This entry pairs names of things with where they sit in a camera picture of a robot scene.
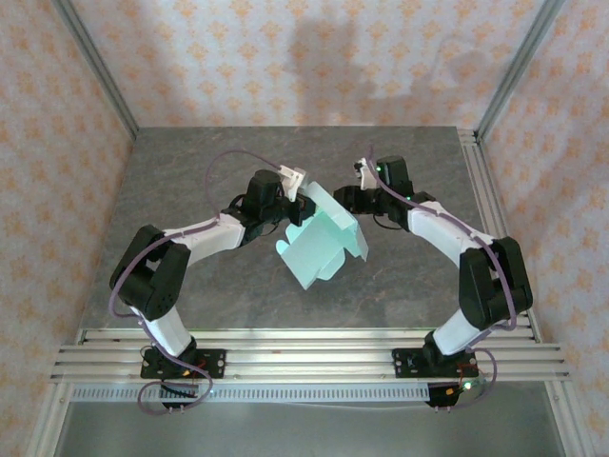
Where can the mint green paper box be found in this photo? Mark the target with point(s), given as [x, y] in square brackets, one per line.
[319, 247]

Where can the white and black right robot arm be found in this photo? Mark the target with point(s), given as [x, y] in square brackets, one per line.
[495, 285]

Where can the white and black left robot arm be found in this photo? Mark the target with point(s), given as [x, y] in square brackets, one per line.
[152, 281]

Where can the grey metal lower panel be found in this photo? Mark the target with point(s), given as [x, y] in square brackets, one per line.
[304, 433]

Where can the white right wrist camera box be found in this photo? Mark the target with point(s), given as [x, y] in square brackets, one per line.
[365, 176]

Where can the aluminium side rail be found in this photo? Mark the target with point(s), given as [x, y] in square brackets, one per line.
[480, 190]

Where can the narrow aluminium base rail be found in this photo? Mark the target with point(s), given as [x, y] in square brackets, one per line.
[309, 335]

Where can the wide aluminium base rail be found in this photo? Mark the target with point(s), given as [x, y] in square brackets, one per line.
[309, 364]

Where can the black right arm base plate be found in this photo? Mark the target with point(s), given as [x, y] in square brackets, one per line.
[404, 364]

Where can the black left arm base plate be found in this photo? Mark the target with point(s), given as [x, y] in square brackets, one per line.
[214, 364]

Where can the aluminium corner post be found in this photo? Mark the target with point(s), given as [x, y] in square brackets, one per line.
[95, 66]
[521, 66]

